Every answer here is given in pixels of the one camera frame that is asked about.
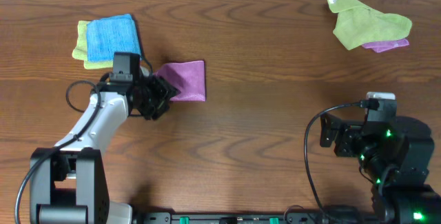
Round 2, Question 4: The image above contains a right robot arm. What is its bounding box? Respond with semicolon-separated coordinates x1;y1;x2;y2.
320;114;440;223

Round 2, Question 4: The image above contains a purple microfiber cloth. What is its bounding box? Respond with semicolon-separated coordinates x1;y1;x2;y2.
154;61;206;102

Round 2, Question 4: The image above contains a green folded cloth under blue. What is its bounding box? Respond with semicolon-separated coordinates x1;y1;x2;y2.
72;21;113;70

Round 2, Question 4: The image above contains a black cable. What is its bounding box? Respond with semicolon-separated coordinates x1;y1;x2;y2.
14;58;154;224
303;100;380;223

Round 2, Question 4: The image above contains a green crumpled cloth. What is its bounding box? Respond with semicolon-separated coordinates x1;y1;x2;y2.
327;0;413;50

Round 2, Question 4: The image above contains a right black cable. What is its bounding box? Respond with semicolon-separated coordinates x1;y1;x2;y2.
303;100;380;223

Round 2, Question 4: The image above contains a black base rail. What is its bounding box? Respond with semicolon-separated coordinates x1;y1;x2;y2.
137;211;380;224

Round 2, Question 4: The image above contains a left black cable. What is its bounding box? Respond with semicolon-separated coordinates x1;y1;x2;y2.
14;58;154;224

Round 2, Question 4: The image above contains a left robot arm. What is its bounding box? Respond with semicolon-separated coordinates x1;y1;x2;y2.
24;76;179;224

